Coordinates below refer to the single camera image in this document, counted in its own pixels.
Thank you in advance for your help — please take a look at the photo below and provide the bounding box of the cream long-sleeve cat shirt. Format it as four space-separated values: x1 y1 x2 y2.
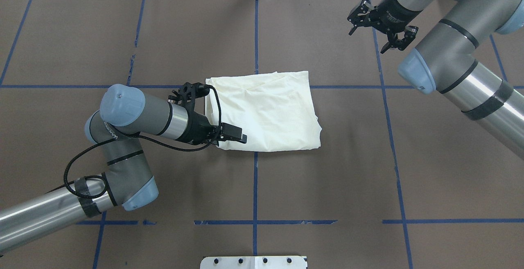
205 71 322 152

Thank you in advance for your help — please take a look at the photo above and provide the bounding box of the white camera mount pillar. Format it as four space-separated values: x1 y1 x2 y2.
200 255 308 269

